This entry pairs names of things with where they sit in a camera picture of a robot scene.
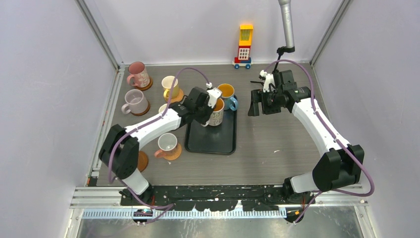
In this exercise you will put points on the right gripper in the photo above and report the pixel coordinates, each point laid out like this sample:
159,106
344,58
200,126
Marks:
257,95

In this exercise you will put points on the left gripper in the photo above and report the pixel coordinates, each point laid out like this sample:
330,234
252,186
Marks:
203,120

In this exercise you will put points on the white floral orange-inside mug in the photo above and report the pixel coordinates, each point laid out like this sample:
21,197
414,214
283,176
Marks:
216,117

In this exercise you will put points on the woven rattan coaster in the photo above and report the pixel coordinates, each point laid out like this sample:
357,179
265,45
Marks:
174,153
177,97

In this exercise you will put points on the blue orange-inside mug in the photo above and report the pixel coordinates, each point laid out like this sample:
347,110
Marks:
228,96

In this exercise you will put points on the black plastic tray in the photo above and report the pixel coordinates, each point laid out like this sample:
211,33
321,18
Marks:
219,139

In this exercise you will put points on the black white-inside mug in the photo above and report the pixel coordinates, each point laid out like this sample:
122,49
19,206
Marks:
162,110

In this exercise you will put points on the yellow mug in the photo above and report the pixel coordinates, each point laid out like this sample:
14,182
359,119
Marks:
169,83

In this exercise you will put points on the salmon pink mug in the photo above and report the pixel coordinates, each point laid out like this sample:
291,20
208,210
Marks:
166,142

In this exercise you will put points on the lilac ribbed mug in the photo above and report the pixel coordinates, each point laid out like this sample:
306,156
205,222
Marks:
135,101

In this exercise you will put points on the dusty pink mug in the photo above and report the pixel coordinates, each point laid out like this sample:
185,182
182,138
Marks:
138,75

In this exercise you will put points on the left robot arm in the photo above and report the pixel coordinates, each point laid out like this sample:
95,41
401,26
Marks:
122,144

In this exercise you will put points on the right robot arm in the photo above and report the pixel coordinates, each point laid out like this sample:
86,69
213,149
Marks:
339,160

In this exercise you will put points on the colourful toy block tower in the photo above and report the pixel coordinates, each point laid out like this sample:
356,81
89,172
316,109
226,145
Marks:
243,58

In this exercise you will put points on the black tripod stand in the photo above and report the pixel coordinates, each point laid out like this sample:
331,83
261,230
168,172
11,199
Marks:
281,51

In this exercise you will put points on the brown wooden saucer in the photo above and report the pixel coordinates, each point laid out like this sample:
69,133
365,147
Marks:
143,161
144,112
146,87

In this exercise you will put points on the brown wooden saucer far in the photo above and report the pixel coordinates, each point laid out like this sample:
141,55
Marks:
146,87

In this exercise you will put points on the brown wooden saucer near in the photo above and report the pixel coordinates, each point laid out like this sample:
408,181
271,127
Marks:
143,161

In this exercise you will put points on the grey metal pole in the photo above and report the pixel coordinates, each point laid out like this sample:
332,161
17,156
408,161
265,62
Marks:
285,6

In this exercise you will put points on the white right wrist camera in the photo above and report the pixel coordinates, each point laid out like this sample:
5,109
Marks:
269,84

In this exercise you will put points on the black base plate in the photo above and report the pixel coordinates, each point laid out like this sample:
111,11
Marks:
216,197

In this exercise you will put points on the aluminium rail frame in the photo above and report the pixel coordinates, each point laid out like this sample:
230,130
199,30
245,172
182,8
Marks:
105,203

